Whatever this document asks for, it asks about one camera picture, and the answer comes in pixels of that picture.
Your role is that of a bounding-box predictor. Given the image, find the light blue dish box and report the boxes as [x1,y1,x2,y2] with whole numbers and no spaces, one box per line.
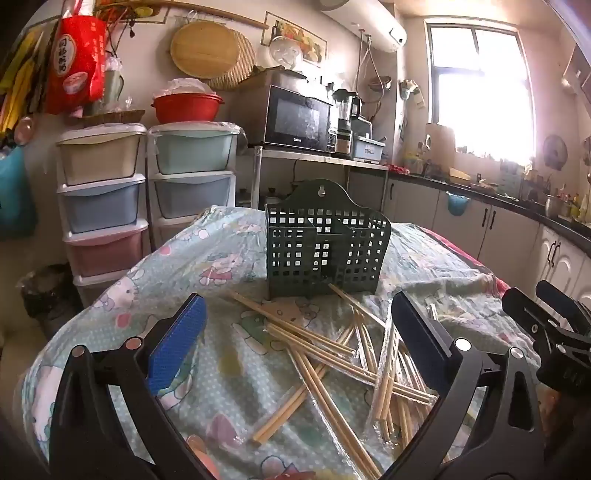
[352,134,387,163]

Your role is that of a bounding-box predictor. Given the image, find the flat woven basket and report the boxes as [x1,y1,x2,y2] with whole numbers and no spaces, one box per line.
[68,109,147,130]

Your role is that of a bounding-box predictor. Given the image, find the kitchen counter with cabinets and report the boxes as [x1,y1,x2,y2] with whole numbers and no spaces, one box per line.
[382,164,591,319]

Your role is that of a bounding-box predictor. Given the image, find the black trash bag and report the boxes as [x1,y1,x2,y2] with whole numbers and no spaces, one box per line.
[17,263,85,339]

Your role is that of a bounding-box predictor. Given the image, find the green blue drawer tower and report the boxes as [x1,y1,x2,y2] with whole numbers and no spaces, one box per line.
[147,122,242,254]

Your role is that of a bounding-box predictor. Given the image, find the yellow hanging cloths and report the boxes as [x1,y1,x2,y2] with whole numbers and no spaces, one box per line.
[0,25,52,136]

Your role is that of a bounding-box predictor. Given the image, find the blue bag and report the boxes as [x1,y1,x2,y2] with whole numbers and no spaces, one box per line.
[0,145,38,241]

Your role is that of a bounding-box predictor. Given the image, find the blender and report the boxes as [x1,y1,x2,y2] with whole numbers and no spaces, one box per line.
[332,89,363,156]

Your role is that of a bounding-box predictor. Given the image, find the red plastic basin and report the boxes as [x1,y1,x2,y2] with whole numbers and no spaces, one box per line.
[151,92,226,124]

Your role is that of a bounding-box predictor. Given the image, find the cream blue pink drawer tower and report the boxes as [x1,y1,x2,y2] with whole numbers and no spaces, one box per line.
[55,124,149,308]

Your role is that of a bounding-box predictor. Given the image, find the metal shelf rack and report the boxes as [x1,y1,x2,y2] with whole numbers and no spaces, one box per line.
[237,145,391,214]

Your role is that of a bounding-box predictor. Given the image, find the bunch of bamboo chopsticks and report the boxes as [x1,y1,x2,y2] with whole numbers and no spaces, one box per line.
[226,282,446,480]

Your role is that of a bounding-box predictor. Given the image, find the person's left hand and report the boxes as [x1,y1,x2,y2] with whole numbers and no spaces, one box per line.
[187,436,220,480]

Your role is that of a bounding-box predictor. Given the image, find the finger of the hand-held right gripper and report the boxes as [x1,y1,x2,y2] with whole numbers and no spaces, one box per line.
[536,280,591,324]
[502,287,561,344]

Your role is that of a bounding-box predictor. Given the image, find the window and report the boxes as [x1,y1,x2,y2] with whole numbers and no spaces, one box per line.
[424,17,537,163]

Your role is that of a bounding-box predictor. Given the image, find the black microwave oven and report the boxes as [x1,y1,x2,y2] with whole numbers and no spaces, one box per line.
[262,84,336,154]

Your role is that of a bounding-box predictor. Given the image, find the red plastic bag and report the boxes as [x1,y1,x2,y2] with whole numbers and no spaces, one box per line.
[45,13,110,116]

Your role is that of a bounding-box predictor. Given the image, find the food wall poster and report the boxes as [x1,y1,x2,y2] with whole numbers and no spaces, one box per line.
[264,11,329,70]

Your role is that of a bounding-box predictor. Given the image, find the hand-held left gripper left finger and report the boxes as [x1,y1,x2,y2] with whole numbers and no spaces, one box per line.
[48,294,208,480]

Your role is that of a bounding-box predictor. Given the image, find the round wall plate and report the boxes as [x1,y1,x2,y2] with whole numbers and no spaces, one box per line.
[542,134,568,172]

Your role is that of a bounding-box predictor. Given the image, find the green wall holder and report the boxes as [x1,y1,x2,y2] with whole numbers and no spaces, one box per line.
[399,78,424,110]

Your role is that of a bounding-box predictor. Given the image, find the clear round lid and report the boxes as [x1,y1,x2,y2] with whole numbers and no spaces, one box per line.
[270,34,305,70]

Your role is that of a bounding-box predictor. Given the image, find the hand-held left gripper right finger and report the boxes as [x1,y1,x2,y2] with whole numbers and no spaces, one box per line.
[383,291,548,480]

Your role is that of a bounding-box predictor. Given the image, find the fruit wall poster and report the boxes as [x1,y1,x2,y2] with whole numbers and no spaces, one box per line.
[95,0,170,25]

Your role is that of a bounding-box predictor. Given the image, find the green plastic utensil holder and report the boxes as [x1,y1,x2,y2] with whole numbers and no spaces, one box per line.
[264,180,392,300]

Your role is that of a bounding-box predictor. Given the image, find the round bamboo board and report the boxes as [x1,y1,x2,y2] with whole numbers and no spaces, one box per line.
[170,21,239,80]

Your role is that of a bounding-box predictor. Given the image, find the cartoon cat printed tablecloth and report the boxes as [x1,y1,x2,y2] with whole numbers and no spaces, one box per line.
[14,205,541,480]

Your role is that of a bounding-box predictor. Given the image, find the blue hanging bin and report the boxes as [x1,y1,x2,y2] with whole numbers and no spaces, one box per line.
[445,191,472,217]

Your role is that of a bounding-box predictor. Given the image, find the grey cooking pot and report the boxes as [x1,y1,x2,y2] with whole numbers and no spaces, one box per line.
[276,69,309,93]

